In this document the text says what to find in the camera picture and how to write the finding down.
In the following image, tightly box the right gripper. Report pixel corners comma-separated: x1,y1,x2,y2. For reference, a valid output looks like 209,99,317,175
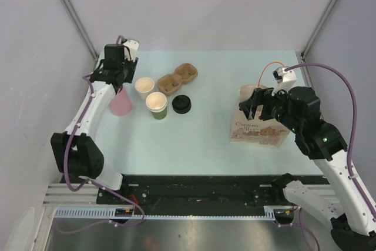
239,83,301,133

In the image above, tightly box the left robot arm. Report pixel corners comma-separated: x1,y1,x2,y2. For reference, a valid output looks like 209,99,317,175
51,39,139,204

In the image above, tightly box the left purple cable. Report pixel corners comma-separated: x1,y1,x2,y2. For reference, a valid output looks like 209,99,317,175
55,35,146,234

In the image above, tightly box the cardboard cup carrier stack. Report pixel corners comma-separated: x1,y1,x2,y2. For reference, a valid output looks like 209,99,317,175
157,63,198,96

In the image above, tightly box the white cable duct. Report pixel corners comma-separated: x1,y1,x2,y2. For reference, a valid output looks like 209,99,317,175
54,207,276,221

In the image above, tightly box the black lid stack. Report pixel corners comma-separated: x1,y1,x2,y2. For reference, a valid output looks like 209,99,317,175
172,95,192,114

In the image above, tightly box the pink straw holder cup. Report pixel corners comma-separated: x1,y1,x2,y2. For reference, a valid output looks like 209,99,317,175
109,87,132,116

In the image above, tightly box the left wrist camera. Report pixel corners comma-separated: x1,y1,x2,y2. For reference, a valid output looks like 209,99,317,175
122,39,139,62

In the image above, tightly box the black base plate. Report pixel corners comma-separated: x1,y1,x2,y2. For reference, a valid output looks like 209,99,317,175
96,174,307,207

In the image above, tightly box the green cup stack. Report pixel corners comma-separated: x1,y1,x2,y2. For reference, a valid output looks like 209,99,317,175
145,92,167,120

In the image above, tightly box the paper takeout bag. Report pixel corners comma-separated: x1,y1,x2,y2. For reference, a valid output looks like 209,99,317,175
229,61,290,148

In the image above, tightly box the aluminium rail frame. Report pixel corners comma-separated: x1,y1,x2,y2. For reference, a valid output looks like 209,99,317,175
42,183,100,208

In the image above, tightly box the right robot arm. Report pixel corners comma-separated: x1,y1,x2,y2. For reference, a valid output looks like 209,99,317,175
239,86,375,250

